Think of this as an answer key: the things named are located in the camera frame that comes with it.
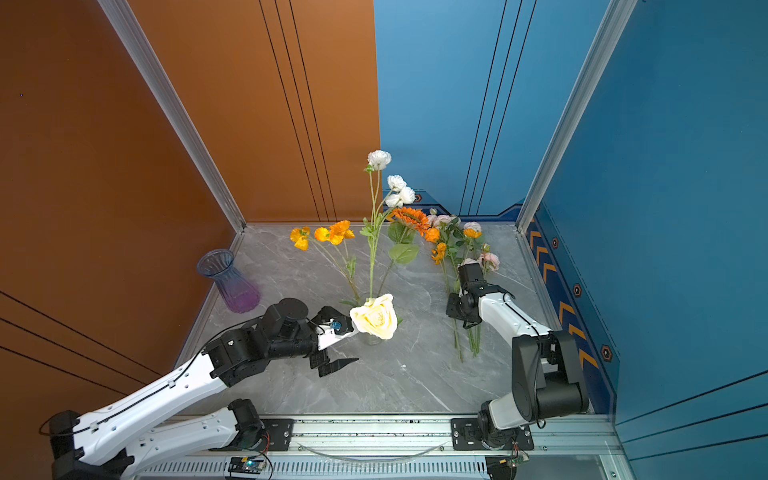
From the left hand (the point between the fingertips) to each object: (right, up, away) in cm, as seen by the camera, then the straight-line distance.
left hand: (351, 332), depth 69 cm
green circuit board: (-25, -32, +1) cm, 41 cm away
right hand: (+28, +1, +22) cm, 36 cm away
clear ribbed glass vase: (+3, -7, +17) cm, 19 cm away
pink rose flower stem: (+36, +23, +43) cm, 60 cm away
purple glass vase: (-42, +4, +30) cm, 51 cm away
